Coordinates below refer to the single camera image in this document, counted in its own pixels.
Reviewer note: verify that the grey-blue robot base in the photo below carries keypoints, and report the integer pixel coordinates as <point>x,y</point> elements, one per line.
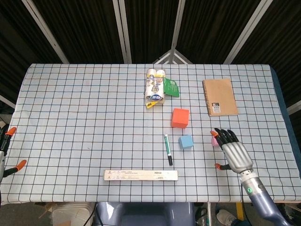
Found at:
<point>145,214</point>

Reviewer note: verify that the baking paper box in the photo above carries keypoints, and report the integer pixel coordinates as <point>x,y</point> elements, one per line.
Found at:
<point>141,175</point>

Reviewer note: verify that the white triangular frame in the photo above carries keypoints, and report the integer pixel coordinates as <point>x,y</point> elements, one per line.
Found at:
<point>172,57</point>

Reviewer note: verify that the white metal frame post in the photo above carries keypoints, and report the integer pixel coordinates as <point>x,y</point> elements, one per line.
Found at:
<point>177,23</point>
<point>45,31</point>
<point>249,30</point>
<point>122,30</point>

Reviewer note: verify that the blue small cube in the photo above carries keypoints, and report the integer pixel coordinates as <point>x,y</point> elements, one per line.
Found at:
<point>186,142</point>

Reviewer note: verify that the green marker pen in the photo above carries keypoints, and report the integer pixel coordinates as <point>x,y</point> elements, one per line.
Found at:
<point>168,148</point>

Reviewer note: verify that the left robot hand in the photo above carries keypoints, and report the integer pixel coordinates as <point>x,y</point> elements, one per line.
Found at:
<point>4,141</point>

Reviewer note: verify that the white plastic bin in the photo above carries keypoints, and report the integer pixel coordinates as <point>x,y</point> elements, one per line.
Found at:
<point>70,215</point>

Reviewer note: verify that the brown spiral notebook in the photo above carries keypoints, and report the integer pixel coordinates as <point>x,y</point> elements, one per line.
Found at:
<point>220,97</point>

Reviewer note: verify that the green card packet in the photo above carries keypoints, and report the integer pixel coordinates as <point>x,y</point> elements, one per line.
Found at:
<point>172,88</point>

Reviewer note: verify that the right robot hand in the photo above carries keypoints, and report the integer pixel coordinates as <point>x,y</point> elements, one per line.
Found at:
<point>236,155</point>

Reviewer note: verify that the white table leg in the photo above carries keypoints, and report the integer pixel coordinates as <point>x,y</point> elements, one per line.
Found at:
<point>209,214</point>

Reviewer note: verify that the orange cube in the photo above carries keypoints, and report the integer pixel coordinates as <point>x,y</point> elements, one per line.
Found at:
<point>180,118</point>

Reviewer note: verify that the checkered tablecloth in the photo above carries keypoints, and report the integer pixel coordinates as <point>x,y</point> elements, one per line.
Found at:
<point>82,117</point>

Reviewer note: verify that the white sneaker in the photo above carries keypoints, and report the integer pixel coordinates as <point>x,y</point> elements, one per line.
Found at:
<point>226,217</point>

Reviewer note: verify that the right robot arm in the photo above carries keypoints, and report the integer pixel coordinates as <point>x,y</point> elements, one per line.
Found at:
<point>261,195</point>

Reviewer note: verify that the pink small block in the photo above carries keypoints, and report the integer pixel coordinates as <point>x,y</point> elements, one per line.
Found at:
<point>214,141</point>

